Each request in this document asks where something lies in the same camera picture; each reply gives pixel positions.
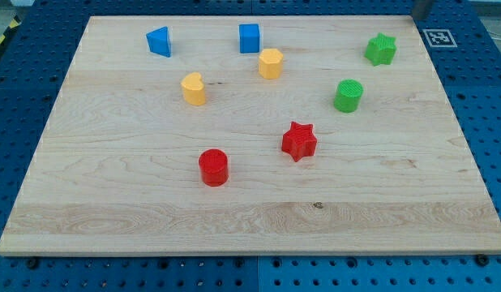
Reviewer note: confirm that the grey robot arm tip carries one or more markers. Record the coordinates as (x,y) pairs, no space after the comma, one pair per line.
(421,9)

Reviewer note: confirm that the blue triangle block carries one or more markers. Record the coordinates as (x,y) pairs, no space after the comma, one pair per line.
(159,42)

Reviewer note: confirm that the red cylinder block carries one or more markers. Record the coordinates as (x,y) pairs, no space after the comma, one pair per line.
(214,167)

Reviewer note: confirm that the red star block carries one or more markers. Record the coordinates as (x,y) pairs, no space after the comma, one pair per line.
(299,141)

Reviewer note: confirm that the wooden board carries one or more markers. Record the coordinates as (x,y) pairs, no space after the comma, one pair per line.
(116,172)

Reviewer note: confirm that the yellow heart block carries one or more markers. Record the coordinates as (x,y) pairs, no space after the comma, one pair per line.
(193,89)

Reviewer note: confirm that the yellow hexagon block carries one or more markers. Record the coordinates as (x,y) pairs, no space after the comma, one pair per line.
(270,63)

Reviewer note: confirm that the green cylinder block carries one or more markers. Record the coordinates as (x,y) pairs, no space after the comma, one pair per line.
(348,95)

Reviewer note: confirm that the blue cube block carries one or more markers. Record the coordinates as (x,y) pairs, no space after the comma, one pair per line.
(249,38)

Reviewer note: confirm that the green star block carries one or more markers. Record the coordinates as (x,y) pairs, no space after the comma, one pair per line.
(381,49)

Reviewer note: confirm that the white fiducial marker tag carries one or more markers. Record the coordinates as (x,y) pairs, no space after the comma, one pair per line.
(439,38)

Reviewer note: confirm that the yellow black hazard tape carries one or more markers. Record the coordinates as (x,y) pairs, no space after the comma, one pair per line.
(9,33)

